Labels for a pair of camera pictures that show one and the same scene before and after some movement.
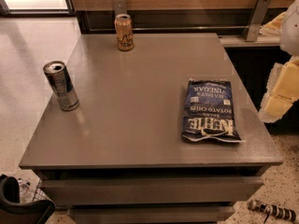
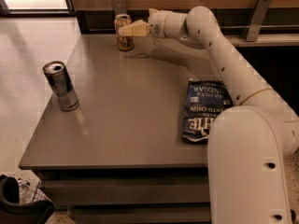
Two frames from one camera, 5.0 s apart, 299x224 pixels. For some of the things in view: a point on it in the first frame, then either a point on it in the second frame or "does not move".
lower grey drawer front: [196, 214] does not move
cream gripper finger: [273, 107] -> [156, 28]
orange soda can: [124, 32] does not move
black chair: [13, 211] does not move
